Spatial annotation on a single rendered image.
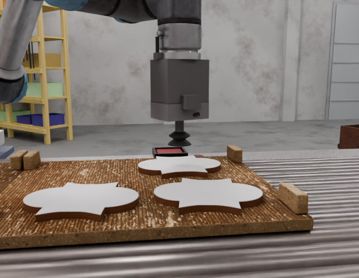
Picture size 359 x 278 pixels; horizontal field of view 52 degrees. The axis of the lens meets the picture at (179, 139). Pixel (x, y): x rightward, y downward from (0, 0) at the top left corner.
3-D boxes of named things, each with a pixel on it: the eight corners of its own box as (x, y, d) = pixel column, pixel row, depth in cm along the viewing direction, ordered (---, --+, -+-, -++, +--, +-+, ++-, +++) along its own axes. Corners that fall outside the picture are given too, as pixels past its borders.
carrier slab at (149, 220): (32, 169, 73) (32, 161, 73) (232, 162, 79) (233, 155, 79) (-49, 252, 39) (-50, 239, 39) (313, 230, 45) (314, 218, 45)
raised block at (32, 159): (31, 162, 72) (30, 149, 71) (41, 162, 72) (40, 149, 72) (22, 171, 66) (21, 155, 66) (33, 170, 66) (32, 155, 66)
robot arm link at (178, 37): (210, 25, 62) (168, 21, 58) (210, 53, 63) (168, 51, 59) (186, 29, 68) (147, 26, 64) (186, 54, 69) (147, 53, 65)
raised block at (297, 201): (276, 199, 51) (276, 181, 51) (289, 198, 51) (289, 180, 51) (295, 215, 45) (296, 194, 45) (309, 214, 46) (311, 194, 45)
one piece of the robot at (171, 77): (173, 33, 56) (173, 138, 59) (220, 36, 61) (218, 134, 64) (144, 38, 64) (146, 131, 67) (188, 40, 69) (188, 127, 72)
